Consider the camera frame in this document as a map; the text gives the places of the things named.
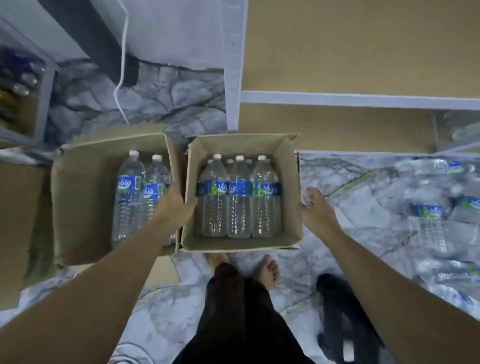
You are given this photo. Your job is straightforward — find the person's left hand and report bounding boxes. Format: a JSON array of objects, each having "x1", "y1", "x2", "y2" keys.
[{"x1": 151, "y1": 182, "x2": 198, "y2": 230}]

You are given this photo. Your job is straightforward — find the person's right hand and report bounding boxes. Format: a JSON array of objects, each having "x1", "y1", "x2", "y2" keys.
[{"x1": 299, "y1": 187, "x2": 342, "y2": 241}]

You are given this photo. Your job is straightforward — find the cardboard box of bottles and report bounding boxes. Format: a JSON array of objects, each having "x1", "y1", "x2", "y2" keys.
[{"x1": 179, "y1": 133, "x2": 305, "y2": 254}]

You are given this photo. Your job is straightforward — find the person's left forearm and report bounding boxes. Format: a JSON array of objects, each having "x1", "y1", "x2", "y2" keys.
[{"x1": 0, "y1": 217, "x2": 177, "y2": 364}]

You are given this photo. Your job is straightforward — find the person's right forearm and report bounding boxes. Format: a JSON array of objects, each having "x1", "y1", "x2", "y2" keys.
[{"x1": 323, "y1": 224, "x2": 480, "y2": 364}]

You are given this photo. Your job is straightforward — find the clear plastic water bottle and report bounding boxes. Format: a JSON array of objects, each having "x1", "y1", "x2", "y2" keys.
[
  {"x1": 142, "y1": 154, "x2": 176, "y2": 246},
  {"x1": 111, "y1": 150, "x2": 146, "y2": 241}
]

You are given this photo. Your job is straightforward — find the group of boxed water bottles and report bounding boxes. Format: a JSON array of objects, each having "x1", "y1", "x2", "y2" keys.
[{"x1": 196, "y1": 154, "x2": 283, "y2": 239}]

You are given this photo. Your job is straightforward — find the person's left foot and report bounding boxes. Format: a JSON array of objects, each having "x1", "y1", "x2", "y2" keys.
[{"x1": 205, "y1": 253, "x2": 230, "y2": 276}]

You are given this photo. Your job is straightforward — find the person's foot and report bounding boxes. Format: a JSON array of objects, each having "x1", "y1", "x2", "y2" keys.
[
  {"x1": 257, "y1": 255, "x2": 280, "y2": 292},
  {"x1": 205, "y1": 253, "x2": 230, "y2": 276}
]

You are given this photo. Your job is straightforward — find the person's right foot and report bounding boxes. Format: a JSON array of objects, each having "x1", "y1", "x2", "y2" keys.
[{"x1": 257, "y1": 255, "x2": 280, "y2": 292}]

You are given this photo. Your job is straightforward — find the wide open cardboard box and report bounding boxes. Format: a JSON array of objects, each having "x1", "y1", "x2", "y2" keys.
[{"x1": 51, "y1": 131, "x2": 185, "y2": 268}]

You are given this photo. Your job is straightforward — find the person's black trousers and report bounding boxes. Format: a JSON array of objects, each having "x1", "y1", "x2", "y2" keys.
[{"x1": 173, "y1": 262, "x2": 314, "y2": 364}]

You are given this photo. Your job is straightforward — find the pile of loose water bottles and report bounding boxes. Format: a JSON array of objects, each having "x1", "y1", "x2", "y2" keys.
[{"x1": 395, "y1": 157, "x2": 480, "y2": 312}]

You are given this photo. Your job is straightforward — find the white metal shelving rack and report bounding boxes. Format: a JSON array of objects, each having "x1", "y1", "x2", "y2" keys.
[{"x1": 223, "y1": 0, "x2": 480, "y2": 155}]

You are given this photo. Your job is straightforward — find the flat brown cardboard sheet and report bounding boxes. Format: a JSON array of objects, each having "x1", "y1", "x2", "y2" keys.
[{"x1": 0, "y1": 149, "x2": 54, "y2": 313}]

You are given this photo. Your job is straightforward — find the grey metal shelf rack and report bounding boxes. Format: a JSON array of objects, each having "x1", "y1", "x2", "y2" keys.
[{"x1": 0, "y1": 17, "x2": 61, "y2": 151}]

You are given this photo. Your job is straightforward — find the row of dark drink bottles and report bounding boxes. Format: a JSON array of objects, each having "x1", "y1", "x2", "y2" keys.
[{"x1": 0, "y1": 47, "x2": 46, "y2": 126}]

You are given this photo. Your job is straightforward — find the white cable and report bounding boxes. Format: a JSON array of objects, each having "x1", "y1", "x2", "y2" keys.
[{"x1": 113, "y1": 0, "x2": 131, "y2": 125}]

